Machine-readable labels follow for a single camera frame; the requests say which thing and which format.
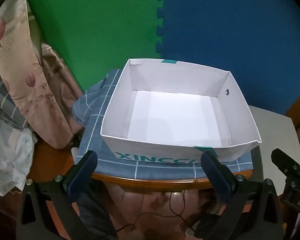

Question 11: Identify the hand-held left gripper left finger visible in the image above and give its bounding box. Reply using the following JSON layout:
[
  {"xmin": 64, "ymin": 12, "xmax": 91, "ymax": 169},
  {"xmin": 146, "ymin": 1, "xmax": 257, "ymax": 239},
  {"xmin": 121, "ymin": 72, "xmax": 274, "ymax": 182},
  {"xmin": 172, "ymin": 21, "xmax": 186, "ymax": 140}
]
[{"xmin": 18, "ymin": 151, "xmax": 98, "ymax": 240}]

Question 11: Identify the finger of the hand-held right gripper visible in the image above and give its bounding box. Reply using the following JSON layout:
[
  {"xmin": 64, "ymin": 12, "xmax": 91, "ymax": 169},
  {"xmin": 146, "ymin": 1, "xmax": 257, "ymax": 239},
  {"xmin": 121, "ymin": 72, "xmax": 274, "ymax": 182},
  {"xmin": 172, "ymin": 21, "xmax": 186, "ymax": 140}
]
[{"xmin": 271, "ymin": 148, "xmax": 300, "ymax": 178}]

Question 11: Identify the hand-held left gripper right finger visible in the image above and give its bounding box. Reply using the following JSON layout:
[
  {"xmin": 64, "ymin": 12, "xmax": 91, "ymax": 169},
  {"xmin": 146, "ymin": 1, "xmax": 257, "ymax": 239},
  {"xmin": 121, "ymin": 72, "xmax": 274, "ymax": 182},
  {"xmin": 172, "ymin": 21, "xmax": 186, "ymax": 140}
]
[{"xmin": 194, "ymin": 151, "xmax": 283, "ymax": 240}]

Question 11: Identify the white shoe box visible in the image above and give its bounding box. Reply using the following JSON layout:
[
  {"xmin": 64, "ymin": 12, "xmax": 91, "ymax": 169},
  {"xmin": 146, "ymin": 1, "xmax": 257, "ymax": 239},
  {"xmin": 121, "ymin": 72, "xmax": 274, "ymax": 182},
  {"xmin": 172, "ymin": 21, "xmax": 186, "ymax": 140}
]
[{"xmin": 100, "ymin": 59, "xmax": 262, "ymax": 164}]

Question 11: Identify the grey side table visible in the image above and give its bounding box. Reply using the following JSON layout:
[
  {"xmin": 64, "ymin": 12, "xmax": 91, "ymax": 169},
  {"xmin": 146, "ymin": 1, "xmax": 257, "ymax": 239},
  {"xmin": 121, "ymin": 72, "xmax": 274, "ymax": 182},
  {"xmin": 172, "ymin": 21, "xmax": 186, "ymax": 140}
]
[{"xmin": 247, "ymin": 105, "xmax": 300, "ymax": 180}]

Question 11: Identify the blue checked cloth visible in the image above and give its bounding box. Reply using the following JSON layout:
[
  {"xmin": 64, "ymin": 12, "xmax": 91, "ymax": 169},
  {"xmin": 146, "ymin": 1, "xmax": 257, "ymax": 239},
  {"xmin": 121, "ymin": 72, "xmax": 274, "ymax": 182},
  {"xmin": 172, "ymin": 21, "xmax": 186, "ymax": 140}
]
[{"xmin": 72, "ymin": 69, "xmax": 254, "ymax": 180}]

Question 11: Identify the white leaf-print bedding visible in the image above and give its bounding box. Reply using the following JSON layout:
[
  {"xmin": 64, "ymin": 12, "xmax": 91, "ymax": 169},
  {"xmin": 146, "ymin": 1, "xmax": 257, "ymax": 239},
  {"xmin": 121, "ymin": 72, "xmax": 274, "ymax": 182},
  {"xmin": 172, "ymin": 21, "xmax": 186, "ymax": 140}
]
[{"xmin": 0, "ymin": 115, "xmax": 39, "ymax": 197}]

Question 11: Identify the grey plaid blanket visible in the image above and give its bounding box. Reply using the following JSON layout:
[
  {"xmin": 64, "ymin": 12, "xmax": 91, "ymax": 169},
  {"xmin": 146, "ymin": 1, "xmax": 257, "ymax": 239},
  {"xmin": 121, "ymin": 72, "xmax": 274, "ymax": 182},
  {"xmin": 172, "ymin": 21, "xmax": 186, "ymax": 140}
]
[{"xmin": 0, "ymin": 55, "xmax": 28, "ymax": 132}]

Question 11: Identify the pink floral quilt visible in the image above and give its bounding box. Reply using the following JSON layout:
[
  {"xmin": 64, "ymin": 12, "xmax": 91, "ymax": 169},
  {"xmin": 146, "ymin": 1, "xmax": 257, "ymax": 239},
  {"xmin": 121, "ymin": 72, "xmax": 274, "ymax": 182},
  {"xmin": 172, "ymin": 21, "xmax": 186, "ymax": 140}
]
[{"xmin": 0, "ymin": 0, "xmax": 85, "ymax": 149}]

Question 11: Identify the blue foam mat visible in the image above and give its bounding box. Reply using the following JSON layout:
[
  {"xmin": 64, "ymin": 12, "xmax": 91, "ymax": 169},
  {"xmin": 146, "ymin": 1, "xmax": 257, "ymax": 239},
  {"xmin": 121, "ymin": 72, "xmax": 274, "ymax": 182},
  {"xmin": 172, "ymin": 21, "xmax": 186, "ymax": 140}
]
[{"xmin": 156, "ymin": 0, "xmax": 300, "ymax": 115}]

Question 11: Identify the green foam mat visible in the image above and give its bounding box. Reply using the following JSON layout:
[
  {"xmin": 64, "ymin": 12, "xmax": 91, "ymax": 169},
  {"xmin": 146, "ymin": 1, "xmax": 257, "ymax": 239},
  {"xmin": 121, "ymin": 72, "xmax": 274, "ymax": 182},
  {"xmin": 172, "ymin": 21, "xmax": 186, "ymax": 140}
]
[{"xmin": 26, "ymin": 0, "xmax": 165, "ymax": 93}]

